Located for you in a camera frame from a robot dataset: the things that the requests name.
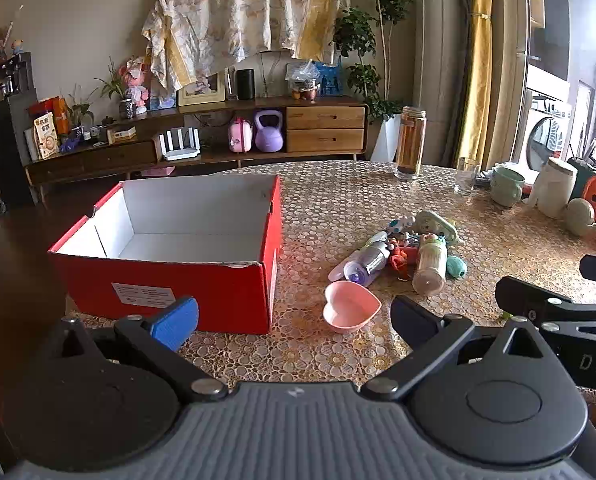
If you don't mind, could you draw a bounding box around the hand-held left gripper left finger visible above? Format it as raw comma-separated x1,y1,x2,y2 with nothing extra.
48,296,230,404

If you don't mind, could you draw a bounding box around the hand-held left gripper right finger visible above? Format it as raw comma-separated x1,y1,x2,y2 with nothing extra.
360,295,559,404

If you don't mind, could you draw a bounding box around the red cardboard box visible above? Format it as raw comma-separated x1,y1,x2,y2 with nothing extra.
48,175,283,336

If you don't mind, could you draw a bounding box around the toothpick jar with green lid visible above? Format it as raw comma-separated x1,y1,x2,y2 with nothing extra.
411,233,449,297

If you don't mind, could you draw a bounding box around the pink heart-shaped bowl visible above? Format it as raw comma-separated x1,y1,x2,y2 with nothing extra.
323,280,383,335

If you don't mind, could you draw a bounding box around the red orange toy figure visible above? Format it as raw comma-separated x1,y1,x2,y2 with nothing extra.
387,239,422,282

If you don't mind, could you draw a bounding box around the small green pear-shaped toy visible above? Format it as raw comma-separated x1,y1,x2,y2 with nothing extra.
445,254,468,280

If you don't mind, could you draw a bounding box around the clear bottle with purple cap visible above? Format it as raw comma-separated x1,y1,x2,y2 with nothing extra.
343,241,392,289

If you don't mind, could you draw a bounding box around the striped white blue toy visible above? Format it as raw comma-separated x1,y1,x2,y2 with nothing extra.
386,214,420,237

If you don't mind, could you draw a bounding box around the pale green mug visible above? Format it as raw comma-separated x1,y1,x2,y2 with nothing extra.
489,165,527,209

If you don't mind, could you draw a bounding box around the clear drinking glass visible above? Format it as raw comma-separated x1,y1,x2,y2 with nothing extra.
453,157,481,196

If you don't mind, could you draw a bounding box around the white washing machine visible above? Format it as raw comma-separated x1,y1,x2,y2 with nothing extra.
512,64,575,172

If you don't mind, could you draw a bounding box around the tall glass tea bottle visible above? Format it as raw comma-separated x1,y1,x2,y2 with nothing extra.
394,106,428,182

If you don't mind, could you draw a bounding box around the white router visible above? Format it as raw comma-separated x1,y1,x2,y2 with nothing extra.
157,127,202,162

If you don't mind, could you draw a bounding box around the white planter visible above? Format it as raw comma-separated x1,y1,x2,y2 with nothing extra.
370,114,405,163

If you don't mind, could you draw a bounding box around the pink toy suitcase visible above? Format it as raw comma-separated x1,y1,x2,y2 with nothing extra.
227,115,254,154

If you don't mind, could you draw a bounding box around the purple kettlebell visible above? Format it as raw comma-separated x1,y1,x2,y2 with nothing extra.
253,109,285,153

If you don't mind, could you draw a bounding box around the wooden sideboard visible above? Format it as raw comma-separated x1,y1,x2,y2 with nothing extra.
23,94,370,202

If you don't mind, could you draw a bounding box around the beige snack box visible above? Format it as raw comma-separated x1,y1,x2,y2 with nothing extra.
32,112,60,160

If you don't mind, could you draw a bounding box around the black cabinet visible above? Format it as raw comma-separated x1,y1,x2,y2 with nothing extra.
0,95,40,209

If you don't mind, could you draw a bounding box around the yellow curtain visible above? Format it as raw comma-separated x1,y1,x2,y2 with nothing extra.
454,0,529,172

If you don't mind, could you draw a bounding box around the pink doll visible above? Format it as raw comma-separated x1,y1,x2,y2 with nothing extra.
117,56,152,115

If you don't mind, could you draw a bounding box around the small potted spider plant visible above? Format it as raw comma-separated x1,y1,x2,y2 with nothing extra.
93,57,135,121

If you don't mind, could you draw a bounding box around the orange box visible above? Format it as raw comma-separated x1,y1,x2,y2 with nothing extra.
27,96,72,136

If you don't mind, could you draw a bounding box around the black speaker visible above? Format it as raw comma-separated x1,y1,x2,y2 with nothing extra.
235,68,256,101

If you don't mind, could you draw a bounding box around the blue bag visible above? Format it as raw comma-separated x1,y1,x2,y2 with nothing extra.
315,62,344,97

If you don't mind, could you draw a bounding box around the grey standing air conditioner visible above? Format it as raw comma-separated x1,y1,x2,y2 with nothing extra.
413,0,474,161

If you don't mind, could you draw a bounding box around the clear plastic bag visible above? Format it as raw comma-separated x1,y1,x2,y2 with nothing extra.
284,58,321,100

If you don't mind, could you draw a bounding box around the tall green potted plant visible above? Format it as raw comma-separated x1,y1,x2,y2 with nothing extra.
332,0,415,122

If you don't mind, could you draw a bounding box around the black coffee machine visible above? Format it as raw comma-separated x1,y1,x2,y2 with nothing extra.
0,51,39,104

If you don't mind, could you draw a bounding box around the floral hanging cloth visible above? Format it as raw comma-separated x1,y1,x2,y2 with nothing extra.
141,0,355,93

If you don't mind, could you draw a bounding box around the cream picture frame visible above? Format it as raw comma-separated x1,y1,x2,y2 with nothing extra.
177,72,228,107

